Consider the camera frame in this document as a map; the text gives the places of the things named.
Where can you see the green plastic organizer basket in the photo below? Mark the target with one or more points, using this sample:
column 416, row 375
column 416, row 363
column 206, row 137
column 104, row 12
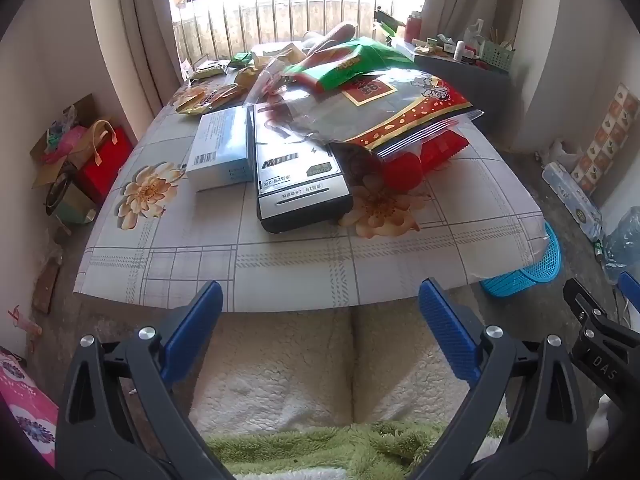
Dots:
column 497, row 55

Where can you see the grey cabinet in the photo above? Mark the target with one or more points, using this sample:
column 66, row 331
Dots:
column 470, row 80

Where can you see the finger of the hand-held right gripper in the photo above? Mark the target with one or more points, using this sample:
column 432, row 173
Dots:
column 600, row 350
column 631, row 287

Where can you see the pink flowered bag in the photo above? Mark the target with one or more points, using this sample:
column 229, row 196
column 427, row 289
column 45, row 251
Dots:
column 25, row 410

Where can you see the small green can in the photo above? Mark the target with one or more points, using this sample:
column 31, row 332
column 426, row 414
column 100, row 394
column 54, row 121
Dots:
column 599, row 251

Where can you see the black silver charger box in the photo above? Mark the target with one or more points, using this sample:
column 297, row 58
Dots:
column 300, row 195

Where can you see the clear blue water jug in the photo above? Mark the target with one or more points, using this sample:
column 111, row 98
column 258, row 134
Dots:
column 625, row 245

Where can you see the thin white plastic bag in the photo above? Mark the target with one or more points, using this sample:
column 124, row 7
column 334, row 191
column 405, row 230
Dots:
column 472, row 35

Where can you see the red thermos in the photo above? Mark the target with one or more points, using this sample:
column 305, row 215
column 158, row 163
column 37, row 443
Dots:
column 413, row 27

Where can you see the large green snack bag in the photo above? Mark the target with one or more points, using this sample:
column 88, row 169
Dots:
column 350, row 65

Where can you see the tile pattern roll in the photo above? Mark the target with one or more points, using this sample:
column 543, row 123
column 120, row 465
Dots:
column 607, row 135

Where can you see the blue plastic basket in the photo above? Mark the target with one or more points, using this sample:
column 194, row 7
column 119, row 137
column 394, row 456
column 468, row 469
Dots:
column 540, row 270

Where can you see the flowered tablecloth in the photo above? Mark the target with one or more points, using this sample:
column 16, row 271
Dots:
column 300, row 260

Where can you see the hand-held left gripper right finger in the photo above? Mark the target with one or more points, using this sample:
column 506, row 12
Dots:
column 447, row 332

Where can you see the red snack packet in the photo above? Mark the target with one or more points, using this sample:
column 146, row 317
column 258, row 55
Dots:
column 440, row 152

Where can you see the light blue carton box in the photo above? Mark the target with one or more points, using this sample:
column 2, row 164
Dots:
column 220, row 145

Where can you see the clear zip bag red print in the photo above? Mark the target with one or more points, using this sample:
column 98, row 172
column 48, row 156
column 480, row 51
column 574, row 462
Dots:
column 325, row 115

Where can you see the pack of tissue rolls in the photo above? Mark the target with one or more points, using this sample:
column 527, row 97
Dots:
column 572, row 200

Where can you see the small white bottle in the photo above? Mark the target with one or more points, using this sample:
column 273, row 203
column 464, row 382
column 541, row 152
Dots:
column 459, row 51

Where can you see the dark green snack packet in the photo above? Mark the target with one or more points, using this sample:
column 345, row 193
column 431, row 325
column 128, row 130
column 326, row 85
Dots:
column 243, row 59

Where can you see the round metal tin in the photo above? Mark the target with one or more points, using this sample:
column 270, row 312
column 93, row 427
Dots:
column 70, row 200

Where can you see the green towel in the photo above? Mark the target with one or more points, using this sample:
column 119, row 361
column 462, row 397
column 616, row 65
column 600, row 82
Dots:
column 350, row 450

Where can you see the red gift bag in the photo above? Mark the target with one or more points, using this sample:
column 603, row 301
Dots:
column 105, row 165

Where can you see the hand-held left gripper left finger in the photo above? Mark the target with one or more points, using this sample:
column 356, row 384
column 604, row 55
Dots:
column 192, row 330

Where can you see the cardboard box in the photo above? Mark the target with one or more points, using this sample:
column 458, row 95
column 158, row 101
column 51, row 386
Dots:
column 45, row 160

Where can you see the window railing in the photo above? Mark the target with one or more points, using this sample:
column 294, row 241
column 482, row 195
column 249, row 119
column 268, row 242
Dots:
column 280, row 25

